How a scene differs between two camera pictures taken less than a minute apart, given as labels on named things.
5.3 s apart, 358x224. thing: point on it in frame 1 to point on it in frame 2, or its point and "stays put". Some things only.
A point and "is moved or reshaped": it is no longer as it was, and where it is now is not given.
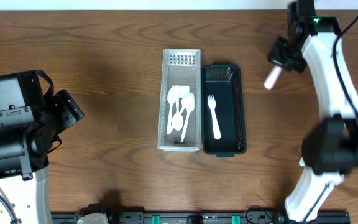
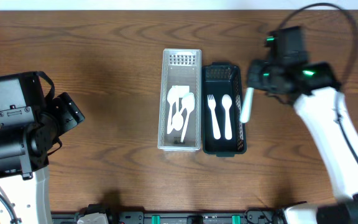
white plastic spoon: (182, 91) stays put
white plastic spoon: (272, 79) is moved or reshaped
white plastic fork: (301, 162) to (247, 104)
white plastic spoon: (172, 98) stays put
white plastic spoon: (188, 103) stays put
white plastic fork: (212, 104) stays put
